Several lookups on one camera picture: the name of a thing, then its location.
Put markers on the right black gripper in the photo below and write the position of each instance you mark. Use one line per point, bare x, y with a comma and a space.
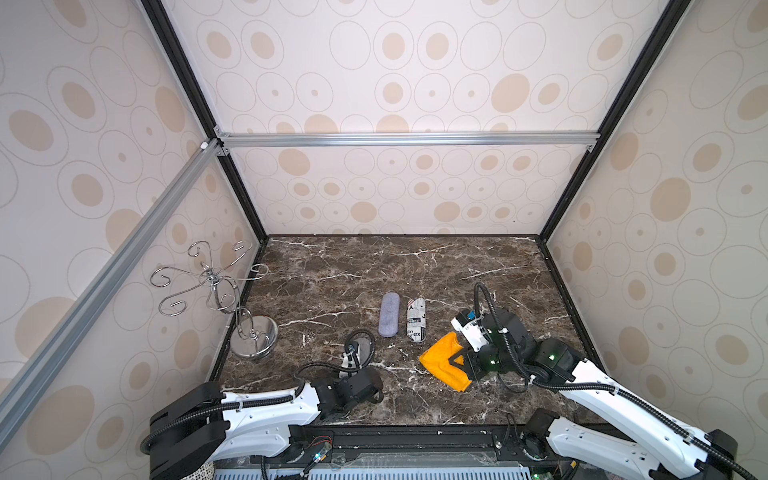
474, 360

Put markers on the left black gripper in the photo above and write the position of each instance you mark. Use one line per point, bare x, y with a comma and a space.
373, 397

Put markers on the orange microfiber cloth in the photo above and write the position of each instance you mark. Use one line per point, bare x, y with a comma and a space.
435, 360

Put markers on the newspaper print eyeglass case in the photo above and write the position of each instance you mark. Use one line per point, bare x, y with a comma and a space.
416, 320

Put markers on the lavender fabric eyeglass case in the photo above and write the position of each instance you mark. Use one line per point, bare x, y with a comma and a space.
389, 315

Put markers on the dark grey eyeglass case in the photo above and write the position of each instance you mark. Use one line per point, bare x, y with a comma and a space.
358, 352

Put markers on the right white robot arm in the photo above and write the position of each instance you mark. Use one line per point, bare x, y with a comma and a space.
653, 444

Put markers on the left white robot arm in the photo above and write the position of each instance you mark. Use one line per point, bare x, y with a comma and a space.
208, 424

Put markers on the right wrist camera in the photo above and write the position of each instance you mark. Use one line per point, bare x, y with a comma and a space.
470, 327

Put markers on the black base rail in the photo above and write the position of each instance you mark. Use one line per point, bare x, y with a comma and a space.
456, 451

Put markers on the chrome wire cup stand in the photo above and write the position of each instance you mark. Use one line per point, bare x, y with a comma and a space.
254, 337

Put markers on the silver horizontal frame bar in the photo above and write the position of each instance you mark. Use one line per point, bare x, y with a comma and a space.
409, 139

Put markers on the silver diagonal frame bar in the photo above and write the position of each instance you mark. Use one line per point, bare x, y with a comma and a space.
49, 359

